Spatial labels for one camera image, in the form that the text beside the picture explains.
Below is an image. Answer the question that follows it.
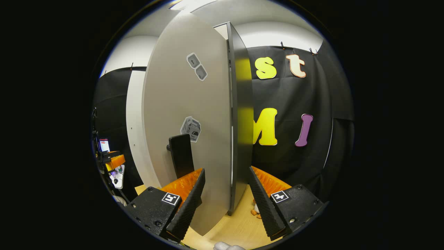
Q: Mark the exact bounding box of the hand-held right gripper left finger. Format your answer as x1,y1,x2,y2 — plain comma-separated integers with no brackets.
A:
124,168,206,243

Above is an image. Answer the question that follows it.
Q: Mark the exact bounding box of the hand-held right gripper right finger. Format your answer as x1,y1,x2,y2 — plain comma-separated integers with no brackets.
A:
248,166,329,241

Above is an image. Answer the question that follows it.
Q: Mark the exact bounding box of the light grey cabinet door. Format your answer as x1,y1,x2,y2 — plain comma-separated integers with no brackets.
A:
126,69,161,190
142,10,233,236

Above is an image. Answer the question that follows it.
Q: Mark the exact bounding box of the black backdrop cloth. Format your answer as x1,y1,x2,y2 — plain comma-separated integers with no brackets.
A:
246,39,355,203
92,67,148,202

